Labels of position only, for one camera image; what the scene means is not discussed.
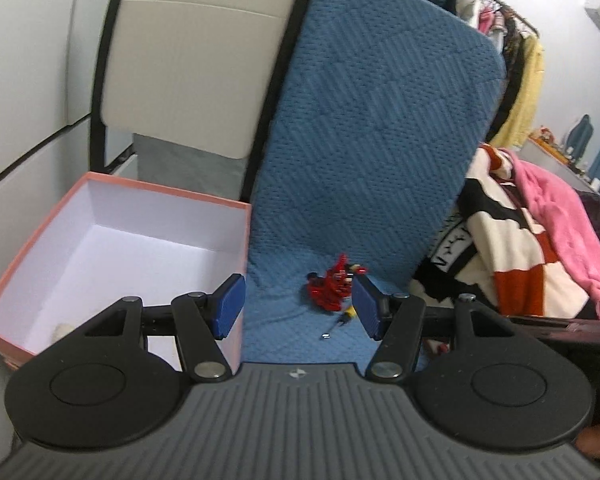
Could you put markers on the pink cardboard box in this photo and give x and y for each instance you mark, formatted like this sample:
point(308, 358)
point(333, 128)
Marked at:
point(130, 240)

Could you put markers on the yellow hanging garment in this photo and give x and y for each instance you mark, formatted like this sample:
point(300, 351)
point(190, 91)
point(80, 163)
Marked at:
point(522, 95)

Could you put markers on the blue textured chair cover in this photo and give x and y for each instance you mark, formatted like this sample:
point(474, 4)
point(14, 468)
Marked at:
point(370, 135)

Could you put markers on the red brick toy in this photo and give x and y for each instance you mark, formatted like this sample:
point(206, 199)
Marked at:
point(332, 287)

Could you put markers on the small white object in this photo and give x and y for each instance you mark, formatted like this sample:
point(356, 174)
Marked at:
point(63, 332)

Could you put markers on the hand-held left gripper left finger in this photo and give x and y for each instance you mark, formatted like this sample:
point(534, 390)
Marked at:
point(231, 305)

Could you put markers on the beige chair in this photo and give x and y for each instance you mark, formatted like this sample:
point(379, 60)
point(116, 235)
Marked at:
point(190, 60)

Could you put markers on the blue-grey hanging jacket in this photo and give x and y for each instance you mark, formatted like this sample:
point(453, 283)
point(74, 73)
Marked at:
point(580, 135)

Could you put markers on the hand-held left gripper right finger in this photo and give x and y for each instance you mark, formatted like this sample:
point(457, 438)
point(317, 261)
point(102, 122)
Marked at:
point(367, 310)

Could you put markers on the grey cluttered side table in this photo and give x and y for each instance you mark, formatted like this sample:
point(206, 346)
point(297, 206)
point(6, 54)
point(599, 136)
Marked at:
point(550, 157)

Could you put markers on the pink fleece garment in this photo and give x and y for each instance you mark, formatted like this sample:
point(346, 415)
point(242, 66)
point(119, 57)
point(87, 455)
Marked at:
point(565, 220)

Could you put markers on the black white orange blanket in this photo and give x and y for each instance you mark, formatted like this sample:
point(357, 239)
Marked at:
point(505, 245)

